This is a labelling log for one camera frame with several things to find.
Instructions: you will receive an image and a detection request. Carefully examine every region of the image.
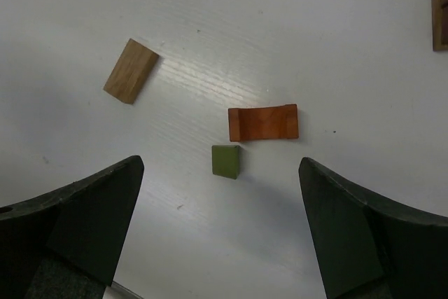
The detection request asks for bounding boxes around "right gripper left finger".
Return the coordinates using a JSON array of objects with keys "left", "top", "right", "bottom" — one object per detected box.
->
[{"left": 1, "top": 155, "right": 144, "bottom": 298}]

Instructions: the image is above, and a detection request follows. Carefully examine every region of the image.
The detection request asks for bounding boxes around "light wood rectangular block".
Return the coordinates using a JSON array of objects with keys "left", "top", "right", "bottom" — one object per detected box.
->
[{"left": 431, "top": 0, "right": 447, "bottom": 52}]

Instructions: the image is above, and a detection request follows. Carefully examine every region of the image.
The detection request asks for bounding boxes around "orange arch block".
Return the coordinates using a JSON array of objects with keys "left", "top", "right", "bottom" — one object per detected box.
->
[{"left": 227, "top": 104, "right": 300, "bottom": 142}]

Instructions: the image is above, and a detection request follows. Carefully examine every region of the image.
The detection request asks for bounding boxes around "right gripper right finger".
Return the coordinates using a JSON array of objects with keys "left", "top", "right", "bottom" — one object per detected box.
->
[{"left": 298, "top": 158, "right": 447, "bottom": 298}]

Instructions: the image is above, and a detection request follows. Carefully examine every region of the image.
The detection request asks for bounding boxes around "tan wood rectangular block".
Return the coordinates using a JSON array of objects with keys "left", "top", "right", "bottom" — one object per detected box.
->
[{"left": 103, "top": 39, "right": 160, "bottom": 104}]

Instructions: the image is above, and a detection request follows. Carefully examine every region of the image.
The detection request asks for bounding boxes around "green wedge block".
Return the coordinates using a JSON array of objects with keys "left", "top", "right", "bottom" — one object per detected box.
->
[{"left": 211, "top": 145, "right": 240, "bottom": 179}]

